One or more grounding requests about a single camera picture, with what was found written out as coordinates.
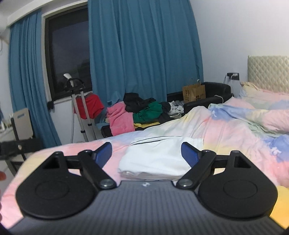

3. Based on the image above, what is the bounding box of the pastel pillow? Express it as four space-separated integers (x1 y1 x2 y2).
240 81 289 109

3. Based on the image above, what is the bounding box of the beige quilted headboard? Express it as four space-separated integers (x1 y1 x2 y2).
247 55 289 94

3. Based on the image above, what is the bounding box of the white sweatshirt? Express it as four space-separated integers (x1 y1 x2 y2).
118 136 204 180

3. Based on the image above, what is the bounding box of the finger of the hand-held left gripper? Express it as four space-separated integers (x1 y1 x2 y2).
0 139 34 158

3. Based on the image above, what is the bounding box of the red garment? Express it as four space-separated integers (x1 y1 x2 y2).
76 94 105 119

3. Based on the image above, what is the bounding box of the pink garment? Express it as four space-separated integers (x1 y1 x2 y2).
107 103 135 136

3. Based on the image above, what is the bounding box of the black and white chair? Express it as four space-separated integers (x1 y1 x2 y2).
5 108 44 178

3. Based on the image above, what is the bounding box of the garment steamer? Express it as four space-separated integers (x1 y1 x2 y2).
63 73 98 142

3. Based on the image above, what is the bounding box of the black sofa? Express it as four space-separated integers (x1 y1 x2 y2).
100 82 233 137

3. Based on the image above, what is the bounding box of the row of cosmetic bottles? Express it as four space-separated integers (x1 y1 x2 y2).
0 115 12 131

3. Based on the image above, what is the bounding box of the brown paper bag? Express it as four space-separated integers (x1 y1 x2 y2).
182 82 206 102

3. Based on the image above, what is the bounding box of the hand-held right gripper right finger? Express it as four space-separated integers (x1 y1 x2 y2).
176 142 252 190

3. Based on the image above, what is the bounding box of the white and black garment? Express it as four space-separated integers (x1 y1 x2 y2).
168 101 185 118

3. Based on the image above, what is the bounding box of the green garment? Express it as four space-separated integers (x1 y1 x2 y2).
133 102 163 124

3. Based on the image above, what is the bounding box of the yellow garment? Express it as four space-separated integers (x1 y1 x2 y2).
134 121 160 127

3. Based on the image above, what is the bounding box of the dark window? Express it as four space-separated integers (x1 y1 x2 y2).
42 6 93 102

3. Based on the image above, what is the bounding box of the blue curtain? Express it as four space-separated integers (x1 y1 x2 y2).
8 10 63 149
88 0 204 109

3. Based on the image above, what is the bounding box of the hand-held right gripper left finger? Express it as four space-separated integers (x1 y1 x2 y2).
42 142 117 190

